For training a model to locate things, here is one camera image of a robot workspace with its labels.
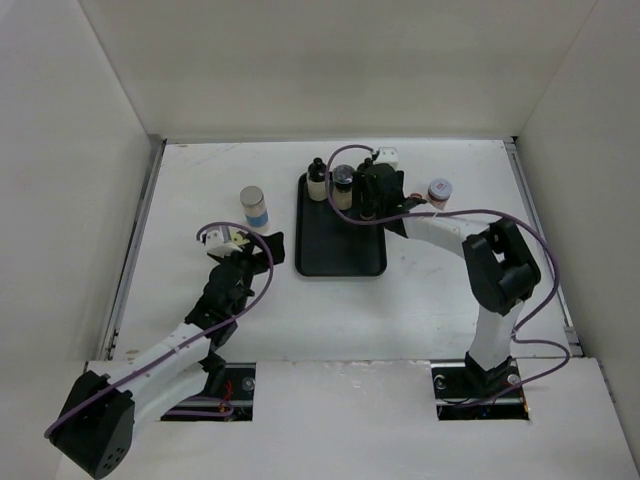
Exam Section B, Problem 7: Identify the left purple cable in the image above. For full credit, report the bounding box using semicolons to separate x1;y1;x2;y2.
43;222;275;439

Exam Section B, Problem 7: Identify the black cap brown spice bottle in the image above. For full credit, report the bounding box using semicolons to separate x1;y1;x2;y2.
356;158;374;173

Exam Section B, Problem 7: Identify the small black cap spice jar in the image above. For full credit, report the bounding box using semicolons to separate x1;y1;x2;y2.
359;203;376;221

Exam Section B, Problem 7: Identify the purple cable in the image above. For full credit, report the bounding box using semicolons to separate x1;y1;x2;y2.
325;144;571;409
43;222;275;439

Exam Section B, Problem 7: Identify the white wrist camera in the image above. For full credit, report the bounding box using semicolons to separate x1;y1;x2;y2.
200;226;240;257
374;147;399;170

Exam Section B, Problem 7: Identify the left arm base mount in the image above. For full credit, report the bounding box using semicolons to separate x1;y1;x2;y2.
161;362;257;422

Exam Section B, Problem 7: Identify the black cap white powder bottle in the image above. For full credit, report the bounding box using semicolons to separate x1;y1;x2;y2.
306;157;327;202

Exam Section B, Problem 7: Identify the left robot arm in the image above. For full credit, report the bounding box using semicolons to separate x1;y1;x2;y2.
44;232;285;479

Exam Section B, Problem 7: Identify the red label spice jar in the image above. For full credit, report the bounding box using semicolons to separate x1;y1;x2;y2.
427;178;453;210

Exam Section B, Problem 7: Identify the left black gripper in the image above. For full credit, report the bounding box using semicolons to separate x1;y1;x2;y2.
214;232;283;316

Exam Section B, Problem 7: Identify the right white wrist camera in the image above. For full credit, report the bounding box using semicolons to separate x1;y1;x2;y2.
374;147;399;170

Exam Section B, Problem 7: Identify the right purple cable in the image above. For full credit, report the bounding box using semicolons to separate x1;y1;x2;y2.
325;144;571;409

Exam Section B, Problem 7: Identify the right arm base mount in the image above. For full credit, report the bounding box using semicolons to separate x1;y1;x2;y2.
431;355;530;421

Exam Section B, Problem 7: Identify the black rectangular tray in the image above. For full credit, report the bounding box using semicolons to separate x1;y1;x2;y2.
294;175;387;278

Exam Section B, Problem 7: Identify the grey grinder cap salt jar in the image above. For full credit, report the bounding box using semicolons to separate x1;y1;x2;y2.
331;164;355;211

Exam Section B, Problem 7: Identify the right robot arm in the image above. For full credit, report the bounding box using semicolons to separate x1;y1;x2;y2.
353;158;541;398

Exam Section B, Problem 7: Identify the silver cap blue label jar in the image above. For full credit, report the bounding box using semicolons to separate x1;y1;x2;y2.
239;185;269;231

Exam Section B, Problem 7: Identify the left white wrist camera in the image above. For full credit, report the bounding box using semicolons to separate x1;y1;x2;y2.
200;226;240;257

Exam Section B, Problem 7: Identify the yellow cap spice jar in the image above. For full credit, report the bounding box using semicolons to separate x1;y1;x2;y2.
231;230;250;249

